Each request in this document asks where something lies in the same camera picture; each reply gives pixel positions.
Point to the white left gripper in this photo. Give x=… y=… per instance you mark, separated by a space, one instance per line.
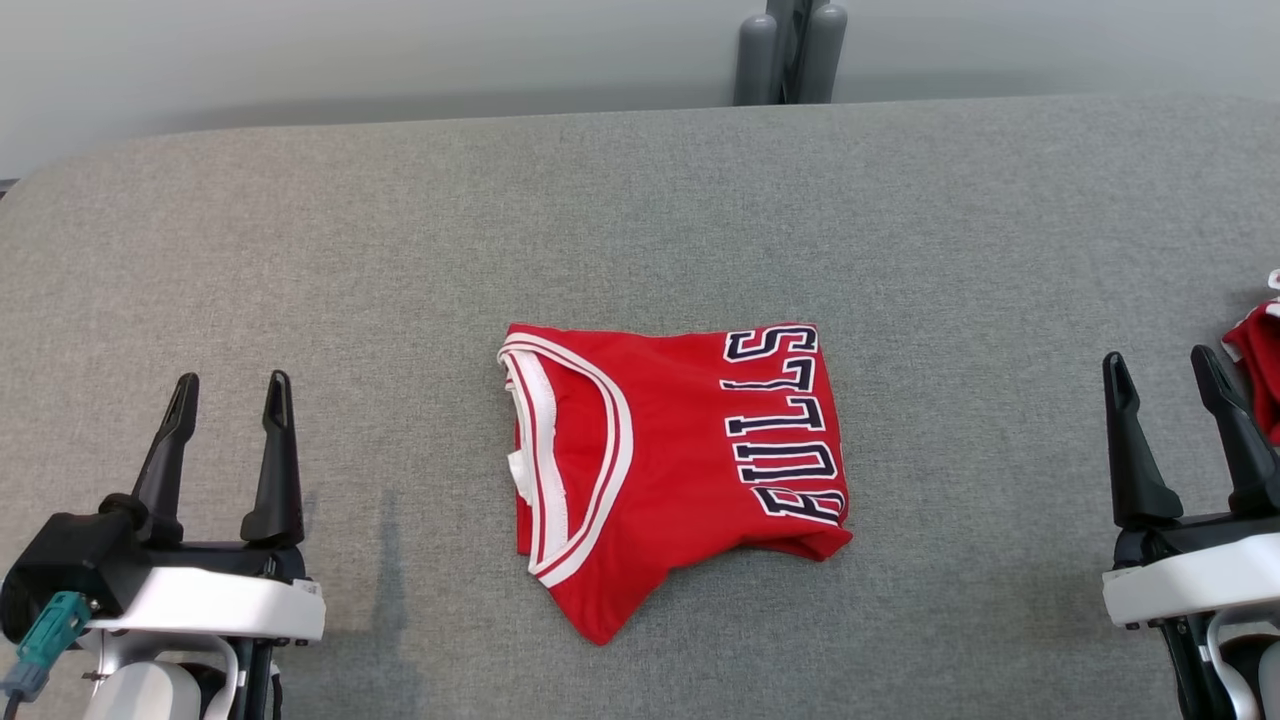
x=220 y=600

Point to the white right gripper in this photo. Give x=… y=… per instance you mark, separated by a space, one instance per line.
x=1190 y=580

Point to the red shorts white stripe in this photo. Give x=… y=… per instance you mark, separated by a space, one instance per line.
x=1260 y=360

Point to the red basketball jersey white trim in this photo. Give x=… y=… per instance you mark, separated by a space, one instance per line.
x=680 y=450

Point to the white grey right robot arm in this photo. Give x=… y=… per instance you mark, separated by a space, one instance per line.
x=1245 y=670

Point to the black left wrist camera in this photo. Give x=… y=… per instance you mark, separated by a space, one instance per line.
x=75 y=560

